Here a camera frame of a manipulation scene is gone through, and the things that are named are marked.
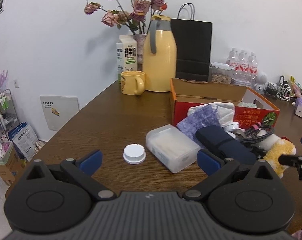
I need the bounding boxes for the yellow white plush toy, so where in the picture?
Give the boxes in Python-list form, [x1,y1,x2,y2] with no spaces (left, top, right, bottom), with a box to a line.
[257,134,297,179]

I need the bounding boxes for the navy zip pouch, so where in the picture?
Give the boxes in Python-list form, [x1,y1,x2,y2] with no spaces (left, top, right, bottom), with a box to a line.
[195,125,257,165]

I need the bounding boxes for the black braided cable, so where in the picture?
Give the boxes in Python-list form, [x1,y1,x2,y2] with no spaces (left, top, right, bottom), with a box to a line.
[239,122,277,145]

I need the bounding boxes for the translucent plastic storage box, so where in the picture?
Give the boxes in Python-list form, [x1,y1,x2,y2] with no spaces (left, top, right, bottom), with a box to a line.
[146,125,200,173]

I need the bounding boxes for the purple drawstring cloth bag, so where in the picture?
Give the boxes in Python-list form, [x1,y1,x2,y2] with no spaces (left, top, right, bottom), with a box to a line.
[176,105,221,148]

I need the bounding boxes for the white round lid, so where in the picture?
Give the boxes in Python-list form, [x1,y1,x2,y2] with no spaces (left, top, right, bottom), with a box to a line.
[123,144,146,165]

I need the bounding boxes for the white cloth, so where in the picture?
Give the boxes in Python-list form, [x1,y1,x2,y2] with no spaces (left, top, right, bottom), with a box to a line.
[187,102,235,127]

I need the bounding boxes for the small white cap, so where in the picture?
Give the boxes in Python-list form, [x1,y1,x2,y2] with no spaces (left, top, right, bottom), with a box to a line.
[223,122,239,132]

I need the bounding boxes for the colourful snack packet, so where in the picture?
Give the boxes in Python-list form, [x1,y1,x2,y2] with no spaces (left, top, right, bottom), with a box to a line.
[290,76,302,98]

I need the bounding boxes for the red cardboard box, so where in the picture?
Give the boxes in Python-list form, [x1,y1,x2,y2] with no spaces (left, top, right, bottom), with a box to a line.
[170,79,280,128]

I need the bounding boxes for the blue white package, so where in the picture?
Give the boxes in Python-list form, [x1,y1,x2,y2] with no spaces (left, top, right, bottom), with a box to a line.
[9,122,38,161]

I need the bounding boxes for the white robot figurine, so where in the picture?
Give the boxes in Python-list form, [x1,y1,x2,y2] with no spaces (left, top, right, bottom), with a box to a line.
[253,70,268,94]

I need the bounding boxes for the water bottle right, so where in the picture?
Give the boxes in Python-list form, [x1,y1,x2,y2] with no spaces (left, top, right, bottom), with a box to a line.
[247,52,258,74]

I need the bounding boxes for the water bottle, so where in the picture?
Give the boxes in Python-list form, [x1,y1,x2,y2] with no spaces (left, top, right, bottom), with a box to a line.
[237,50,248,72]
[247,52,258,74]
[226,47,239,66]

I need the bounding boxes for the clear snack container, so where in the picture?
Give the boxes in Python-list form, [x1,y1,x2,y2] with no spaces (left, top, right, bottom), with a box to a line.
[209,62,234,84]

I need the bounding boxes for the water bottle middle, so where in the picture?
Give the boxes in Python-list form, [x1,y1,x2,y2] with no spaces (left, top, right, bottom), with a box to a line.
[237,50,248,72]

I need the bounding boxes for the yellow ceramic mug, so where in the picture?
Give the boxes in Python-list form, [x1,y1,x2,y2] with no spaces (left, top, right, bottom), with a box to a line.
[120,71,146,96]

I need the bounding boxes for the water bottle left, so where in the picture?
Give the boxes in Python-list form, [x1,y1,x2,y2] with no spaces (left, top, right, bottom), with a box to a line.
[226,47,239,66]

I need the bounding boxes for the white milk carton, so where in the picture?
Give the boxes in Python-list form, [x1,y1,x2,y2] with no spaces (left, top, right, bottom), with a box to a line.
[116,35,137,83]

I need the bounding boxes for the yellow thermos jug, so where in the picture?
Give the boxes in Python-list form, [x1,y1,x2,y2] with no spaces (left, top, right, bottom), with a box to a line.
[142,15,177,93]

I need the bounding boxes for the black paper bag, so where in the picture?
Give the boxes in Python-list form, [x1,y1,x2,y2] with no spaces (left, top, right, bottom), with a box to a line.
[171,3,213,82]

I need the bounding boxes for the dried pink rose bouquet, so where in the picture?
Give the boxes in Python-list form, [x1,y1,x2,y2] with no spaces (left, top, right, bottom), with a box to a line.
[84,0,168,35]

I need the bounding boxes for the tangled charger cables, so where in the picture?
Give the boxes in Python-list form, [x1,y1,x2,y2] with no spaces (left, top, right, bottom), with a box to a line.
[264,74,295,103]

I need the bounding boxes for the wire storage rack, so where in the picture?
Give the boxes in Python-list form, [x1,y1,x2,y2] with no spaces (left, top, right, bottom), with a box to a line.
[0,89,20,143]

